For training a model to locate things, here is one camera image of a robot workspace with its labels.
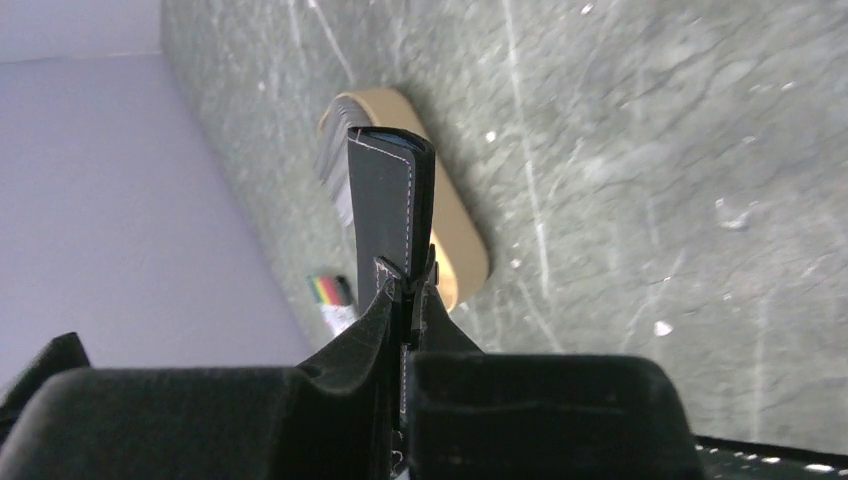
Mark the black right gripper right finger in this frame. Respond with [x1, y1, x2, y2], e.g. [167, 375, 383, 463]
[405, 252, 704, 479]

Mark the beige oval tray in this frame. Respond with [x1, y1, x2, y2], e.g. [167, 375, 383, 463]
[334, 87, 490, 311]

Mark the rainbow striped card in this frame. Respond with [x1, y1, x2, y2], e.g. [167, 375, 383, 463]
[308, 275, 358, 337]

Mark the stack of cards in tray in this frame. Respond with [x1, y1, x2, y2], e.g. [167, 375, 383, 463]
[315, 94, 373, 227]

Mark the black leather card holder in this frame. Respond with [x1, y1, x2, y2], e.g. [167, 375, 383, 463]
[347, 126, 436, 311]

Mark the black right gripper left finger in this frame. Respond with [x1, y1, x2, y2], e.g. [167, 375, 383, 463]
[1, 259, 403, 479]

